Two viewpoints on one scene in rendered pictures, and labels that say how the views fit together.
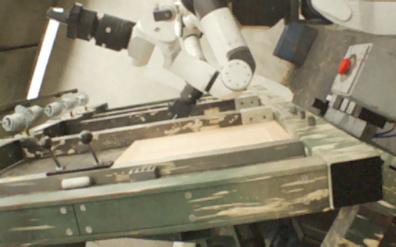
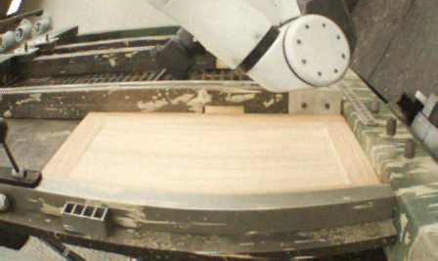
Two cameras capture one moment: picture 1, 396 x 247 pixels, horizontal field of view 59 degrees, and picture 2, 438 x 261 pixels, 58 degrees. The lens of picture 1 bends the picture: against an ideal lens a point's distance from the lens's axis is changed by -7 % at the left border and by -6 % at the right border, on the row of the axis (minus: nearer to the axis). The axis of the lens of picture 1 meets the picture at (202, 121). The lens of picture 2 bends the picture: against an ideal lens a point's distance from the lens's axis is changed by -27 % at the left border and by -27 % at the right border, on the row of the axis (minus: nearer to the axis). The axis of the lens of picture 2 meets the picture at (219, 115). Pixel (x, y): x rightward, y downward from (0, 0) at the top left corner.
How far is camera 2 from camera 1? 0.44 m
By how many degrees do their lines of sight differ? 8
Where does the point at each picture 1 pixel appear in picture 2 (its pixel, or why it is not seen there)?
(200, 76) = (233, 33)
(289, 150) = (375, 211)
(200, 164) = (199, 224)
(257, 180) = not seen: outside the picture
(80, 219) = not seen: outside the picture
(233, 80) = (312, 63)
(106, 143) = (49, 108)
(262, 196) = not seen: outside the picture
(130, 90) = (117, 4)
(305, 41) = not seen: outside the picture
